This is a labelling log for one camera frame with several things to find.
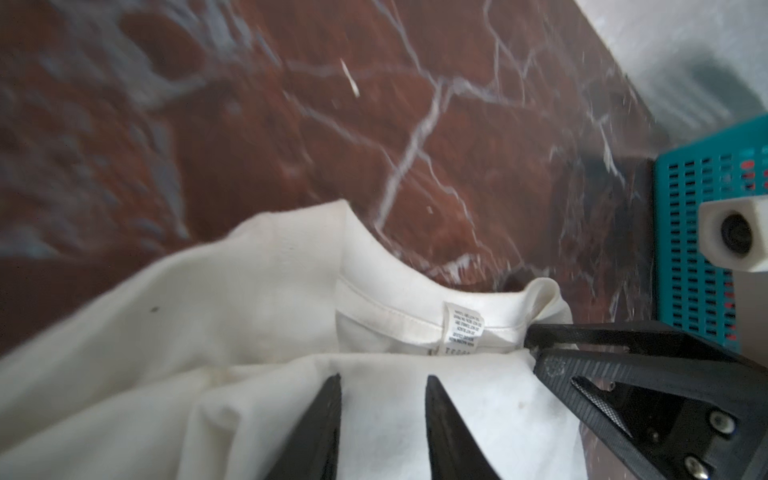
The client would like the teal plastic basket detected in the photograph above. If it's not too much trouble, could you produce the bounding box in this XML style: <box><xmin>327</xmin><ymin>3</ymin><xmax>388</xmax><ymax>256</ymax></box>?
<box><xmin>652</xmin><ymin>113</ymin><xmax>768</xmax><ymax>355</ymax></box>

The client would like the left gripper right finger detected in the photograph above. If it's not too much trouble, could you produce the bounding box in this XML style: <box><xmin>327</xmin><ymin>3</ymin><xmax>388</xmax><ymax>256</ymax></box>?
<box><xmin>425</xmin><ymin>375</ymin><xmax>500</xmax><ymax>480</ymax></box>

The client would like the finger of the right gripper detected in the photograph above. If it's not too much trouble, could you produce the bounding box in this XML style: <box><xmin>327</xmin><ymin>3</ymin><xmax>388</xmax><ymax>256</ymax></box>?
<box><xmin>524</xmin><ymin>321</ymin><xmax>742</xmax><ymax>362</ymax></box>
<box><xmin>534</xmin><ymin>349</ymin><xmax>767</xmax><ymax>479</ymax></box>

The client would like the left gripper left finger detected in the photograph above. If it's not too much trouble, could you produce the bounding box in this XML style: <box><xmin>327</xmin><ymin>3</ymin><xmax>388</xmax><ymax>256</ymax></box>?
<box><xmin>266</xmin><ymin>374</ymin><xmax>342</xmax><ymax>480</ymax></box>

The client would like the white printed t-shirt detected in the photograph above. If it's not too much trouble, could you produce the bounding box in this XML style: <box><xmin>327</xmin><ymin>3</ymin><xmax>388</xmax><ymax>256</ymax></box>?
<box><xmin>1</xmin><ymin>201</ymin><xmax>587</xmax><ymax>479</ymax></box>

